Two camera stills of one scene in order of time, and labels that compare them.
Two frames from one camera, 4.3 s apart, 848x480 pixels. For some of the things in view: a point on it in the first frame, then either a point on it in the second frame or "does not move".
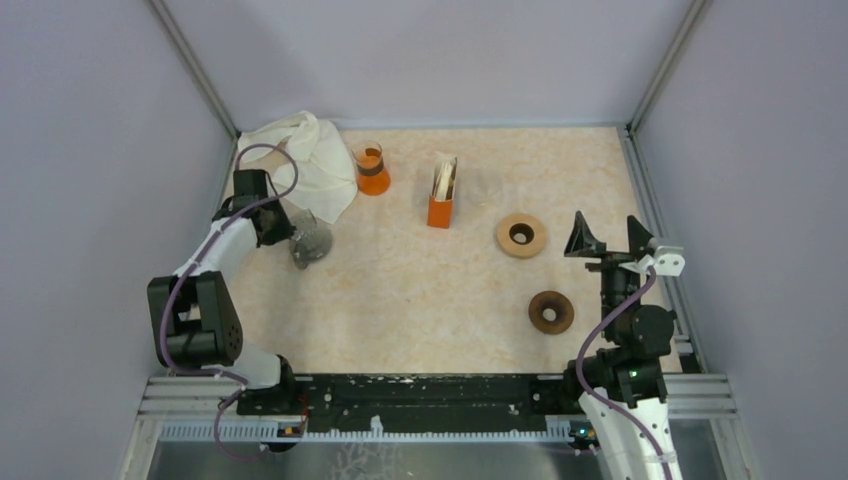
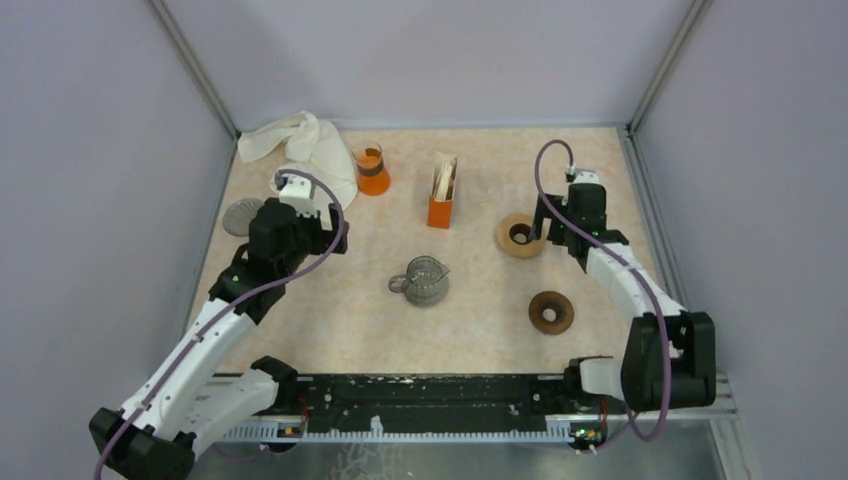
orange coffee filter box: (441, 201) does not move
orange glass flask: (372, 177) does not move
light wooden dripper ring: (521, 235) does not move
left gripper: (285, 229) to (325, 238)
